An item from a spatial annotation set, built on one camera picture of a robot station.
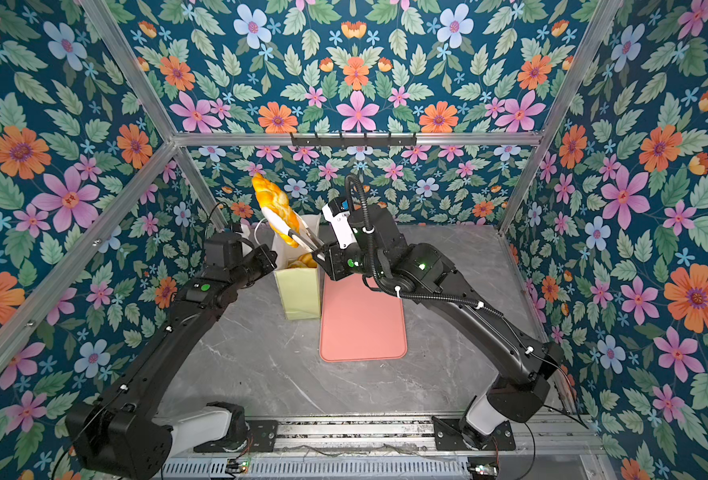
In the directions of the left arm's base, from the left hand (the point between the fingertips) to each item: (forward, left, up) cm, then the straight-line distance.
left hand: (281, 243), depth 75 cm
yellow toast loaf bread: (+10, -1, -20) cm, 22 cm away
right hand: (-11, -12, +11) cm, 20 cm away
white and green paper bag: (-6, -3, -6) cm, 9 cm away
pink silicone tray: (-9, -18, -29) cm, 36 cm away
